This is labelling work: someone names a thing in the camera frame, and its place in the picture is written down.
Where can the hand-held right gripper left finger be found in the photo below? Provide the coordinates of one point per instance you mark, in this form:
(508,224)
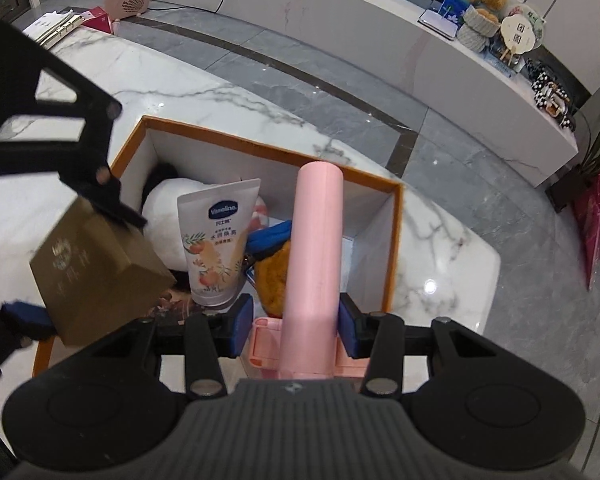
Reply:
(242,325)

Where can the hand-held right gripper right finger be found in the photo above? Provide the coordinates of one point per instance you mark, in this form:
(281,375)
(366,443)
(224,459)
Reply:
(350,330)

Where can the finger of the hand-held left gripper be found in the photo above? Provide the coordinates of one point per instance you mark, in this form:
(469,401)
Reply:
(55,90)
(25,320)

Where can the orange brown plush toy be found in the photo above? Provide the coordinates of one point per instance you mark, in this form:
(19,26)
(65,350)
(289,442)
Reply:
(272,280)

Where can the white lotion tube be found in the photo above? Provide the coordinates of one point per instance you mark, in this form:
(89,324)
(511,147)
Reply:
(215,250)

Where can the golden gift box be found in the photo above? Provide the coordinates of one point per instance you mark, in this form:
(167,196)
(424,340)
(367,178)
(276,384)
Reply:
(95,280)

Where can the orange cardboard box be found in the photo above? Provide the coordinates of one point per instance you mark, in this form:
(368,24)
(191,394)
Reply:
(370,240)

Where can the blue fabric item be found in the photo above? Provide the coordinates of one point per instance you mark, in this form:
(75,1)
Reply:
(270,235)

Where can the pink selfie stick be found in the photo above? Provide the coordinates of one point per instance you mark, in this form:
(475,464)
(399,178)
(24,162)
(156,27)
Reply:
(312,240)

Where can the pink white striped item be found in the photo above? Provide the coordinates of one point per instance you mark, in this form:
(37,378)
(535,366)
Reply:
(259,215)

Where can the panda plush toy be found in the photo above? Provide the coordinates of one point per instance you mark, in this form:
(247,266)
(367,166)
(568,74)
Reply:
(162,225)

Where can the red box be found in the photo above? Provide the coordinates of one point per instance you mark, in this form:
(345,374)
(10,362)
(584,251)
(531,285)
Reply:
(97,19)

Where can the white marble TV cabinet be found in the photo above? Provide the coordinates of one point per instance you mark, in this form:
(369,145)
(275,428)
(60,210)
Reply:
(330,5)

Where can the long-leaved potted plant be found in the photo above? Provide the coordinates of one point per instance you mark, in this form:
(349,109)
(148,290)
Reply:
(590,160)

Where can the blue flat box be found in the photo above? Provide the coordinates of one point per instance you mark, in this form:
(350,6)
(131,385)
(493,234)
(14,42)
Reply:
(505,62)

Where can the black white checkered toys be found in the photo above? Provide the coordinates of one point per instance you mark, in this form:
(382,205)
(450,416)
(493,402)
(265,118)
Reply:
(552,95)

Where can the grey knitted basket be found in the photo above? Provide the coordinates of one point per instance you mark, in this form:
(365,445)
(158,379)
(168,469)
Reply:
(482,19)
(472,39)

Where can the white tablet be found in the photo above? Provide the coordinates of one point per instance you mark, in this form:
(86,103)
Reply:
(437,22)

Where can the round paper fan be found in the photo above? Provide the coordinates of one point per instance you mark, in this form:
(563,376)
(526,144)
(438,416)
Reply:
(522,30)

